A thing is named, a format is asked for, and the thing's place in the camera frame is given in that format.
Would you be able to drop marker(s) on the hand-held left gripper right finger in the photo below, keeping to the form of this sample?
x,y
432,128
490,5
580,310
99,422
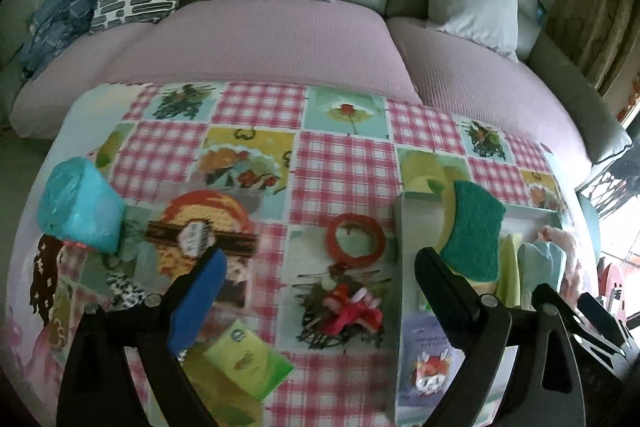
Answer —
x,y
440,282

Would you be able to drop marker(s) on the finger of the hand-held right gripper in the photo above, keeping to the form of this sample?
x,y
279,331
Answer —
x,y
600,317
600,346

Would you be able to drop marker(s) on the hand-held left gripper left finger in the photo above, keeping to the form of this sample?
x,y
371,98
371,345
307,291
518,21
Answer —
x,y
197,302

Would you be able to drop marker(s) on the white storage box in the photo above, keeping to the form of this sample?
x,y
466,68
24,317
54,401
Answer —
x,y
400,257

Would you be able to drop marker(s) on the green yellow scouring sponge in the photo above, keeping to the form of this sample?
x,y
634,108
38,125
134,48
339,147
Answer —
x,y
472,232

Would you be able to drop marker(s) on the purple cartoon printed packet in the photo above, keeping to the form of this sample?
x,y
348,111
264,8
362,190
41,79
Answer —
x,y
425,342

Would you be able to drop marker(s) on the yellow cloth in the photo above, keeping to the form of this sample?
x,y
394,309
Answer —
x,y
510,267

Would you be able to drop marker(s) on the green tea packet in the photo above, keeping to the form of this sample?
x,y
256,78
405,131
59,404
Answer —
x,y
245,357

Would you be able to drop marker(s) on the black white patterned cloth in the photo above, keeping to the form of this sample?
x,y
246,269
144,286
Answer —
x,y
125,292

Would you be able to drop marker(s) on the orange brown printed packet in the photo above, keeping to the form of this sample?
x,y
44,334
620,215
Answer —
x,y
200,227

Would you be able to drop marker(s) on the light blue cloth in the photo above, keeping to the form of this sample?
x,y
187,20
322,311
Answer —
x,y
540,267

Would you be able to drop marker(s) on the pink fluffy cloth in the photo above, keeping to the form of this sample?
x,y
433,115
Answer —
x,y
562,239

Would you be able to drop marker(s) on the red pink hair bow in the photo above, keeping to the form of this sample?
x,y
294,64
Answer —
x,y
350,309

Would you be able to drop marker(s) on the yellow packet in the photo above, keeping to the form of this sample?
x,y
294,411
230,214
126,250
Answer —
x,y
215,402

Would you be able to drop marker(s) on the teal wet wipes pack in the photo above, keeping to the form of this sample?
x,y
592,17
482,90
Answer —
x,y
80,207

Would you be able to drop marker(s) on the lilac seat cushion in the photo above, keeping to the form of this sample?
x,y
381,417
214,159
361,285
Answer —
x,y
65,82
260,47
480,82

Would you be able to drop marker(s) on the grey sofa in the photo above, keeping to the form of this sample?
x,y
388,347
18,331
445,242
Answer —
x,y
565,72

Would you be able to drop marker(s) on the beige patterned curtain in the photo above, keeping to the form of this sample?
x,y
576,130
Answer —
x,y
595,17

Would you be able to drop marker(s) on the blue crumpled cloth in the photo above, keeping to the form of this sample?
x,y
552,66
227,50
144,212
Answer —
x,y
55,22

